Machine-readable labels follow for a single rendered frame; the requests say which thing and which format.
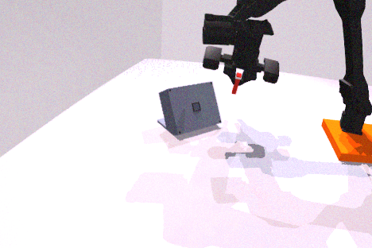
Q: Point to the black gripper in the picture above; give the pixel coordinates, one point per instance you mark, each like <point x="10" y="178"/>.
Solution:
<point x="246" y="61"/>

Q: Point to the lavender sloped panel with square hole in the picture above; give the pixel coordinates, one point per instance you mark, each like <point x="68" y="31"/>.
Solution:
<point x="189" y="108"/>

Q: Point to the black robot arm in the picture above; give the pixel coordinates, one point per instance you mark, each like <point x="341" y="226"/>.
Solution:
<point x="248" y="34"/>

